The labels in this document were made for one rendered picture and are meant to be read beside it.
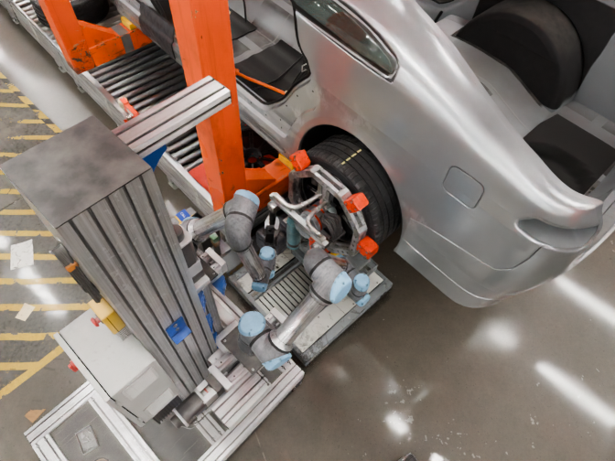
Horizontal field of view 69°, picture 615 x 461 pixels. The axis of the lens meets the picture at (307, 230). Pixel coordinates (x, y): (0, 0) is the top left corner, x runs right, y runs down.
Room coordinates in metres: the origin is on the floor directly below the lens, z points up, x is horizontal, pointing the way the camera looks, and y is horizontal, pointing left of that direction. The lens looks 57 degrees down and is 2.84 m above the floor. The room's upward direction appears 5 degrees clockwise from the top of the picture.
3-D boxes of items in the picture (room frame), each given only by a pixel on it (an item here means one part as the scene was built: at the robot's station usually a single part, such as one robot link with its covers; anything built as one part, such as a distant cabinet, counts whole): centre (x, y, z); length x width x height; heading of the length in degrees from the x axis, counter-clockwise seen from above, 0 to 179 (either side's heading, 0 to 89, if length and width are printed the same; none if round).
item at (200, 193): (2.47, 1.38, 0.28); 2.47 x 0.09 x 0.22; 47
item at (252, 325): (0.70, 0.20, 0.98); 0.13 x 0.12 x 0.14; 43
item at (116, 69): (2.75, 1.11, 0.14); 2.47 x 0.85 x 0.27; 47
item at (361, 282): (0.98, -0.26, 0.95); 0.11 x 0.08 x 0.11; 43
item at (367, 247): (1.24, -0.32, 0.85); 0.09 x 0.08 x 0.07; 47
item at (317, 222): (1.40, -0.04, 0.85); 0.21 x 0.14 x 0.14; 137
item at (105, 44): (3.15, 1.67, 0.69); 0.52 x 0.17 x 0.35; 137
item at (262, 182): (1.84, 0.25, 0.69); 0.52 x 0.17 x 0.35; 137
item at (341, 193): (1.45, -0.09, 0.85); 0.54 x 0.07 x 0.54; 47
